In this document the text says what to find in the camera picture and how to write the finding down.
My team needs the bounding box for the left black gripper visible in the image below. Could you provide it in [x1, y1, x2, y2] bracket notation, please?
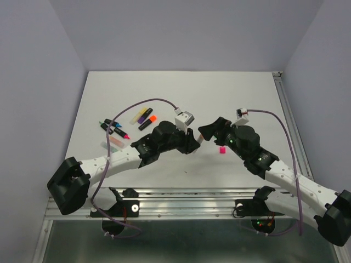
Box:
[158, 124, 200, 154]

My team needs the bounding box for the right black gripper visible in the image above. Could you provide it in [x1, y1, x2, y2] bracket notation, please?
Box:
[198, 116, 247, 161]

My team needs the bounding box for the black highlighter orange cap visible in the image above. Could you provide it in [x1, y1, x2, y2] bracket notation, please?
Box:
[138, 115, 157, 131]

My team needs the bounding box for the black highlighter purple cap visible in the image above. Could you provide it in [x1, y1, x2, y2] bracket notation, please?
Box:
[138, 108, 153, 124]

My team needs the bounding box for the yellow translucent highlighter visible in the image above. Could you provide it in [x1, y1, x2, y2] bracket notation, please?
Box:
[129, 107, 147, 125]

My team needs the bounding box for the black highlighter pink cap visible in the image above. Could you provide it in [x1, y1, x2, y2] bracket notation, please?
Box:
[114, 127, 130, 139]

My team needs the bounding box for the translucent highlighter orange ink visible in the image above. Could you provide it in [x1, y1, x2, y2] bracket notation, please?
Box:
[106, 135, 126, 148]

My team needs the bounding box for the black highlighter blue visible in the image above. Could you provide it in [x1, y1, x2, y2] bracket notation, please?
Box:
[104, 119, 122, 128]

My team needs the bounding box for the translucent highlighter mint green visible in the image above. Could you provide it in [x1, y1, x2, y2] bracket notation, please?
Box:
[100, 142, 118, 153]

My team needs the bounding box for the black highlighter green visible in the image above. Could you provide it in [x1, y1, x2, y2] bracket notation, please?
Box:
[99, 122, 114, 135]

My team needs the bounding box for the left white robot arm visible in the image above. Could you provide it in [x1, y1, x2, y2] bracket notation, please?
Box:
[47, 121, 200, 215]

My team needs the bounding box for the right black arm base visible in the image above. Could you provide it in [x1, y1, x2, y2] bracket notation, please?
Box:
[232, 186, 282, 236]

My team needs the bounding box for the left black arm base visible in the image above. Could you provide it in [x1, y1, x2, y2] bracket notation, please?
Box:
[89, 187, 142, 239]

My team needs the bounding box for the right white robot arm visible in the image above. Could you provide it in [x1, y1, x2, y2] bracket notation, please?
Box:
[198, 117, 350, 247]

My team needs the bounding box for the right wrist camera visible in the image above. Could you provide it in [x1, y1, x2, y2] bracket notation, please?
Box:
[232, 108, 249, 127]

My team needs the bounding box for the aluminium front rail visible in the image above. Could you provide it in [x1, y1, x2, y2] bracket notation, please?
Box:
[48, 187, 337, 220]

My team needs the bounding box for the aluminium rail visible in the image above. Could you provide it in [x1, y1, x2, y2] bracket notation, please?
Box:
[272, 72, 313, 180]
[48, 187, 337, 220]

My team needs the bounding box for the aluminium right rail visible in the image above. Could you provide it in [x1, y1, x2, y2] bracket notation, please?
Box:
[272, 72, 313, 180]

